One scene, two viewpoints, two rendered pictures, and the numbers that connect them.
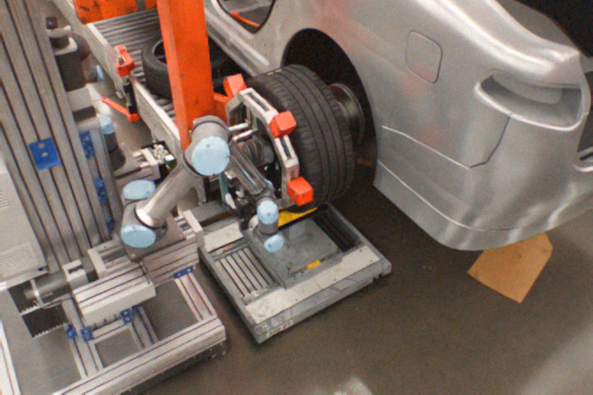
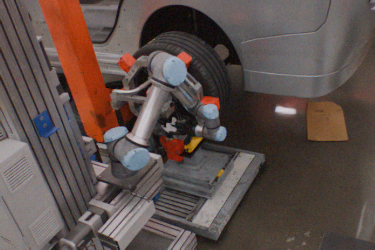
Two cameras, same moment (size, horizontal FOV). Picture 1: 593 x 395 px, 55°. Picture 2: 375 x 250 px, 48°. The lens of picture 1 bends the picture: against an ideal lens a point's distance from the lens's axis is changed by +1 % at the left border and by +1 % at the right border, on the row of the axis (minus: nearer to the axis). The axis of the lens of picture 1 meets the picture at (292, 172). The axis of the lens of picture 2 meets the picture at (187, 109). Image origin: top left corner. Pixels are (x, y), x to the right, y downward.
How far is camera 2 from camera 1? 93 cm
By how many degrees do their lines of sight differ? 20
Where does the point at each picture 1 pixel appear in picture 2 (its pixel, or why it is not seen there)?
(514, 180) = (344, 25)
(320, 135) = (206, 62)
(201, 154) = (171, 68)
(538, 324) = (365, 146)
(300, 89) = (178, 40)
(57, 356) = not seen: outside the picture
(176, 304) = (147, 239)
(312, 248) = (214, 163)
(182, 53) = (78, 55)
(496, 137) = (327, 0)
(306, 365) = (256, 236)
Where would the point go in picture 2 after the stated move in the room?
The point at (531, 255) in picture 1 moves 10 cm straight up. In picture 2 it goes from (333, 115) to (333, 105)
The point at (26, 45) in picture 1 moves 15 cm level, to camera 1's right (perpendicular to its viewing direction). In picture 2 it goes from (19, 33) to (57, 21)
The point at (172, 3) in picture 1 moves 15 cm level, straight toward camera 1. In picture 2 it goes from (65, 18) to (77, 22)
